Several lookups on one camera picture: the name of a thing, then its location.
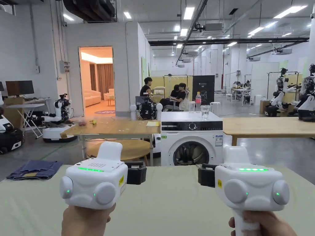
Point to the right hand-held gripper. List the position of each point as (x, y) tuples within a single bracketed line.
[(248, 186)]

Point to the person's left hand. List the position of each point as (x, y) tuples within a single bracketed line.
[(85, 222)]

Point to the desk with black monitor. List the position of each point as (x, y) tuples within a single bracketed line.
[(22, 100)]

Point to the cream sofa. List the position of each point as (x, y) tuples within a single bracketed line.
[(92, 98)]

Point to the black standing banner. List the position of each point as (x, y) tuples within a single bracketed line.
[(203, 84)]

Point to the bed with pale green sheet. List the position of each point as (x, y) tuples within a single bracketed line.
[(167, 211)]

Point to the white washing machine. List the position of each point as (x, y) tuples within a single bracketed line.
[(189, 140)]

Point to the group of people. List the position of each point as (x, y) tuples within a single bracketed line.
[(176, 97)]

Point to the cardboard carton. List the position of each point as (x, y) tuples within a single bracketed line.
[(263, 107)]

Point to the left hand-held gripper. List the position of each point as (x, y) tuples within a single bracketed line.
[(93, 180)]

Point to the black robot with white shoulders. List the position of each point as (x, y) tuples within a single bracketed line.
[(147, 109)]

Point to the white and black robot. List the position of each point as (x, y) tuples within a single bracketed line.
[(8, 137)]

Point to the person's right hand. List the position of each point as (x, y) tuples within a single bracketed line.
[(269, 225)]

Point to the white humanoid robot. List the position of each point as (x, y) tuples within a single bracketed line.
[(306, 100), (279, 98)]

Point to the folded blue denim garment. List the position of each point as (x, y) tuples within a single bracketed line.
[(37, 170)]

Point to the white wheeled robot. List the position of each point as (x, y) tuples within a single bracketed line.
[(57, 123)]

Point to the cream armchair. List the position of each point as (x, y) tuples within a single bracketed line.
[(109, 94)]

